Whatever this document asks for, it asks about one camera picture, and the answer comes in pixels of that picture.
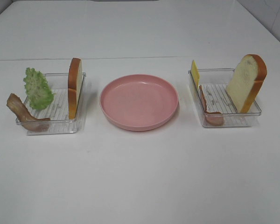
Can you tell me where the yellow cheese slice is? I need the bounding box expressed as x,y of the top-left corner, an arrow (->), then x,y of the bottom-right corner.
190,60 -> 200,90

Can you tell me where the pink bacon strip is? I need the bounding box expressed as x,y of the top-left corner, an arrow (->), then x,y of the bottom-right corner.
199,85 -> 224,126

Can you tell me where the bread slice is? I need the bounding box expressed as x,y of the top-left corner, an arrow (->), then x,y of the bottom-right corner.
68,58 -> 83,119
226,54 -> 267,113

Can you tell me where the green lettuce leaf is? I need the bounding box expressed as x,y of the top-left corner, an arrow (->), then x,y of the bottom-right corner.
23,68 -> 54,110

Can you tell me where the dark brown bacon strip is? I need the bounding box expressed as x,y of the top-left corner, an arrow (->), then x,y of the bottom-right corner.
7,93 -> 50,132

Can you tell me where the pink round plate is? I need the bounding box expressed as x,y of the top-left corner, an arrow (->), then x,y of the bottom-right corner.
100,74 -> 179,131

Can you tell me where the right clear plastic tray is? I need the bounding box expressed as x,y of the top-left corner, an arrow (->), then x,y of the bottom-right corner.
188,68 -> 261,128

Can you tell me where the clear plastic tray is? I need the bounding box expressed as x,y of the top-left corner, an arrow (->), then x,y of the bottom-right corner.
15,72 -> 86,135
188,68 -> 261,128

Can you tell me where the left clear plastic tray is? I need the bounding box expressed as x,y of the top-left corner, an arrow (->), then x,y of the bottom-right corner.
15,72 -> 86,135

